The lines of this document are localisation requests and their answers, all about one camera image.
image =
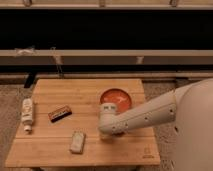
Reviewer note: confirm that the white squeeze tube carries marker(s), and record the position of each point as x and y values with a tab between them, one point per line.
27	114

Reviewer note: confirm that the dark red pepper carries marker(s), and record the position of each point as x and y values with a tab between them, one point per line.
110	136

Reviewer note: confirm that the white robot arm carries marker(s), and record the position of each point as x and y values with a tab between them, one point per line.
190	107

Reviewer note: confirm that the white sponge block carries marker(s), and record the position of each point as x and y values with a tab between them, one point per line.
77	143

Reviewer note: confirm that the orange bowl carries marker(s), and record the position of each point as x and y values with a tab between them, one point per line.
119	97

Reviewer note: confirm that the brown chocolate bar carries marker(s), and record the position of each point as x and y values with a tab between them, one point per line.
59	113

